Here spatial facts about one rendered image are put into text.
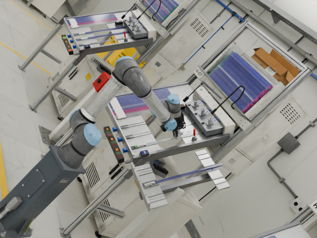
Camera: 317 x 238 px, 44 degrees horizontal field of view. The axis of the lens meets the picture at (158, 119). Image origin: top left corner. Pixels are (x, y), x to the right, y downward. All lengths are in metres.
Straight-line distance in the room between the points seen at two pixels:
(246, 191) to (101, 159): 1.72
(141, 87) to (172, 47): 1.92
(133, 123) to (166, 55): 1.36
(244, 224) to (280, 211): 0.39
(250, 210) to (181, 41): 1.84
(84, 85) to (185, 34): 1.11
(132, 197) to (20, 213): 0.84
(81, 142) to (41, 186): 0.33
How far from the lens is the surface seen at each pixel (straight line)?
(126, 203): 2.86
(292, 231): 2.33
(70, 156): 2.18
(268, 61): 3.30
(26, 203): 2.33
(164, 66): 4.01
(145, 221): 2.42
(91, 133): 2.13
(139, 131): 2.69
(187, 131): 2.73
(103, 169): 3.15
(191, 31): 3.95
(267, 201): 4.13
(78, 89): 3.92
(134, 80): 2.04
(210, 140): 2.68
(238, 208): 4.25
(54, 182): 2.23
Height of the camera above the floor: 1.50
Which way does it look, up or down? 12 degrees down
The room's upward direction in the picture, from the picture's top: 45 degrees clockwise
